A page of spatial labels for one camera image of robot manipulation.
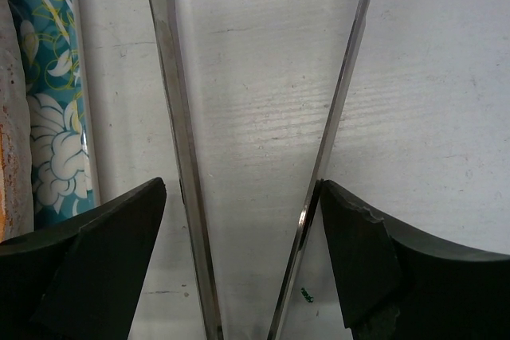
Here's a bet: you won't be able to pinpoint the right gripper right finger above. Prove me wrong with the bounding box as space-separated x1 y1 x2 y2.
320 181 509 339

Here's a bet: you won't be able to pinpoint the metal tongs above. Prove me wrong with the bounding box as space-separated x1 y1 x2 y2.
148 0 371 339

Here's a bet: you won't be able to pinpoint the teal floral tray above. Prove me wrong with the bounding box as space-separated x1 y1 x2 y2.
7 0 100 229

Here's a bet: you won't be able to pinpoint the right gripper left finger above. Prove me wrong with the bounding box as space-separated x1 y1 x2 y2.
1 178 167 339

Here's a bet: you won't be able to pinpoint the white-edged fake bread slice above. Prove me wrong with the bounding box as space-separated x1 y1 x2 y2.
1 0 34 241

